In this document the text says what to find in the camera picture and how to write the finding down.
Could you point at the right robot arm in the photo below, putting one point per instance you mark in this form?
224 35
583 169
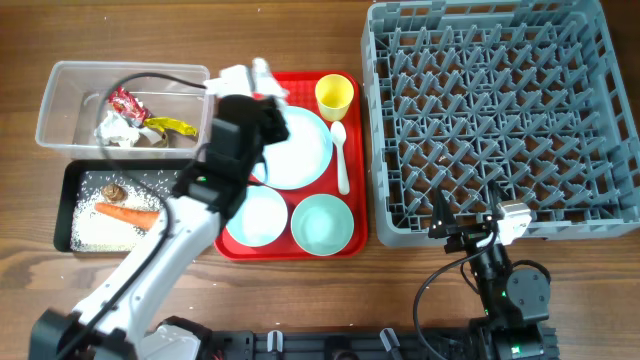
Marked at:
515 295

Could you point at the black plastic tray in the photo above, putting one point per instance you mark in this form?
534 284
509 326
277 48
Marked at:
72 181

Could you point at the clear plastic bin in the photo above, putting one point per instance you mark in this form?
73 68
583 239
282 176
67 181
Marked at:
69 109

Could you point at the yellow plastic cup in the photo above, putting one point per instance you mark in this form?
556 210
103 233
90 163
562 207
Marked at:
334 94

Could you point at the brown food lump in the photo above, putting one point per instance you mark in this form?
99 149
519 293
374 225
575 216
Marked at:
114 193

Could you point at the white rice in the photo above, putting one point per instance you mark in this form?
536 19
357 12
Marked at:
96 232

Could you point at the teal green bowl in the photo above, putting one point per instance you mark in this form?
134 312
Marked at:
322 225

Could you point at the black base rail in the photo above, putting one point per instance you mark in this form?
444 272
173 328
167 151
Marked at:
451 343

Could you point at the light blue bowl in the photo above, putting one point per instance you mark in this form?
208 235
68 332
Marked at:
261 219

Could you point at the white plastic spoon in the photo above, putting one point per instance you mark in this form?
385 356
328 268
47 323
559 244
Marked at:
339 136

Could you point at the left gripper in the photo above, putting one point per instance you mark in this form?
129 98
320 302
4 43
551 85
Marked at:
273 120

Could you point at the red foil wrapper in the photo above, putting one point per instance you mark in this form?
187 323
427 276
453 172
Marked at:
128 106

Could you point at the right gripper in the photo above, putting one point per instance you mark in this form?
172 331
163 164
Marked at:
465 235

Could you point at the grey dishwasher rack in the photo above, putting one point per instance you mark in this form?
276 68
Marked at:
527 94

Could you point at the large light blue plate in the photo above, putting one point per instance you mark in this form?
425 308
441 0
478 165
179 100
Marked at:
302 158

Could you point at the yellow wrapper strip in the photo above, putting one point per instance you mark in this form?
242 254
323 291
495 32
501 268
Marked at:
161 125

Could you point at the orange carrot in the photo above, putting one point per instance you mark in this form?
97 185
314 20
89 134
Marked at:
138 218

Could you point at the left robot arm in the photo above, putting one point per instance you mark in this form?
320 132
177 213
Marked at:
112 321

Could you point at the white tissue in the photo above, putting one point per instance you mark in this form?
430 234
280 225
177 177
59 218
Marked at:
266 84
115 129

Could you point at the red serving tray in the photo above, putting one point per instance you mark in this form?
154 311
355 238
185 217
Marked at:
301 88

